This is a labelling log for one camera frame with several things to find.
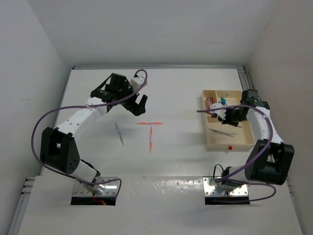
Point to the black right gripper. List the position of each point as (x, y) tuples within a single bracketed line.
[(226, 121)]

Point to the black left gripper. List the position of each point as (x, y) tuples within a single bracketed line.
[(135, 108)]

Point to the teal capped white marker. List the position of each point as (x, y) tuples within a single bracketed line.
[(223, 101)]

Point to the orange highlighter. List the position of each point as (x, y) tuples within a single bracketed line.
[(151, 139)]

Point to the orange highlighter pen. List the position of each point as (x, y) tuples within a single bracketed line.
[(149, 123)]

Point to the pink eraser roll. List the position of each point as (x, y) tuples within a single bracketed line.
[(209, 102)]

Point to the clear green pen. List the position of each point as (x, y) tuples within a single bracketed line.
[(119, 134)]

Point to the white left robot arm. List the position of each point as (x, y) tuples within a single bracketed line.
[(59, 151)]

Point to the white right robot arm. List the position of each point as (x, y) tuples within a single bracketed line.
[(270, 158)]

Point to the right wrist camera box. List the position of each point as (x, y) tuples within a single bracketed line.
[(218, 110)]

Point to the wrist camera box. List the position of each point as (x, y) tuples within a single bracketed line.
[(218, 110), (137, 82)]

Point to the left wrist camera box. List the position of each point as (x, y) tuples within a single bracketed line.
[(137, 82)]

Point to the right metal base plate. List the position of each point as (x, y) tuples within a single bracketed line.
[(214, 189)]

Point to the metal base plate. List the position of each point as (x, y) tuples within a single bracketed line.
[(214, 189), (101, 190)]

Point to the aluminium rail back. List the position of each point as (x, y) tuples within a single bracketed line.
[(120, 67)]

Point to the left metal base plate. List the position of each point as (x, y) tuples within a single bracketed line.
[(101, 190)]

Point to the aluminium rail left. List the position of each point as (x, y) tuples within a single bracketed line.
[(21, 207)]

